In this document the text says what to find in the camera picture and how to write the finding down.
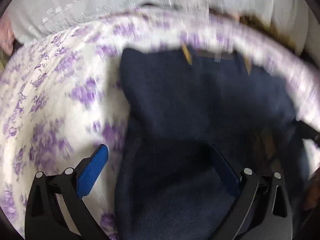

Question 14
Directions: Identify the navy school cardigan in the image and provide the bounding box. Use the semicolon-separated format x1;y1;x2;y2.
114;48;309;239

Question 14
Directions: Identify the pink floral fabric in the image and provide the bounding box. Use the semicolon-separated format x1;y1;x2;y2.
0;15;15;56

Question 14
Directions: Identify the person's right hand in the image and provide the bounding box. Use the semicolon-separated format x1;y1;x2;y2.
303;168;320;210

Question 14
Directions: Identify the purple floral bed quilt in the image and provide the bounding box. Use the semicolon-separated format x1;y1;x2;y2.
1;7;319;239

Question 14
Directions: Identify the white lace cover cloth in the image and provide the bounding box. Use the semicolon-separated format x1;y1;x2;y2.
4;0;309;53

